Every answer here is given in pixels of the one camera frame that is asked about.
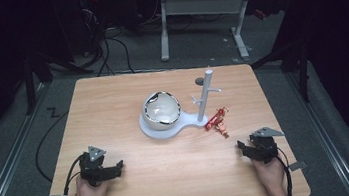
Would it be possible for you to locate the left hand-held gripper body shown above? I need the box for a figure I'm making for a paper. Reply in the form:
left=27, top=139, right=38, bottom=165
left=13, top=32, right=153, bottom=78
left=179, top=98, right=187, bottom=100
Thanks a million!
left=76, top=144, right=113, bottom=190

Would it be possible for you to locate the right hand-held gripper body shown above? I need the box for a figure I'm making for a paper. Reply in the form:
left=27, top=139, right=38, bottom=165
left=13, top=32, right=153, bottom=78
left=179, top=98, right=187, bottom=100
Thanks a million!
left=247, top=124, right=289, bottom=167

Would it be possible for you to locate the person's right hand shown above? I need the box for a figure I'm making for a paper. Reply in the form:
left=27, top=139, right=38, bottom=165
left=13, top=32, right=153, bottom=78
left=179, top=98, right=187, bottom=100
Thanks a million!
left=249, top=153, right=293, bottom=196

